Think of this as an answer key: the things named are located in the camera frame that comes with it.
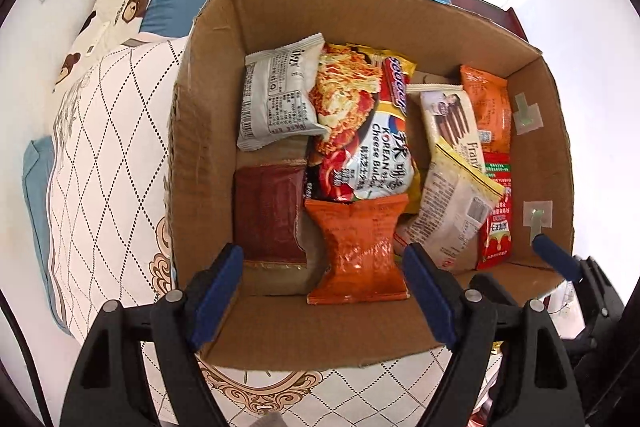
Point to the printed cardboard box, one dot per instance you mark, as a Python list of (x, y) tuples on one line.
[(280, 322)]

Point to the cream wafer stick packet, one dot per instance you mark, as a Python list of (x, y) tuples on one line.
[(445, 117)]

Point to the quilted floral bed mat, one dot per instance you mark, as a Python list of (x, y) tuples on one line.
[(115, 167)]

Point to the long red sauce packet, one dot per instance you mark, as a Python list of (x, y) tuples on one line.
[(500, 227)]

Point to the dark red snack packet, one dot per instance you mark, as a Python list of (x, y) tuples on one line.
[(267, 212)]

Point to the puffy orange snack packet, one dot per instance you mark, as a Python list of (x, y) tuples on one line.
[(357, 252)]

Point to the instant noodle packet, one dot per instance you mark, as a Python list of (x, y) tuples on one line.
[(360, 132)]

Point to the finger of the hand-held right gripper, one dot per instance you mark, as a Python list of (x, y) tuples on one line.
[(555, 254)]

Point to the white grey snack packet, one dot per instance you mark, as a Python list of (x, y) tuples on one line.
[(275, 102)]

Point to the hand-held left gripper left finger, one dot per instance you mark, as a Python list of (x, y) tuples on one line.
[(215, 292)]

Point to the pink white yellow-edged snack packet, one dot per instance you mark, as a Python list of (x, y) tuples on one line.
[(455, 212)]

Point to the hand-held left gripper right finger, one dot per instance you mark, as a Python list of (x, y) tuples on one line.
[(430, 292)]

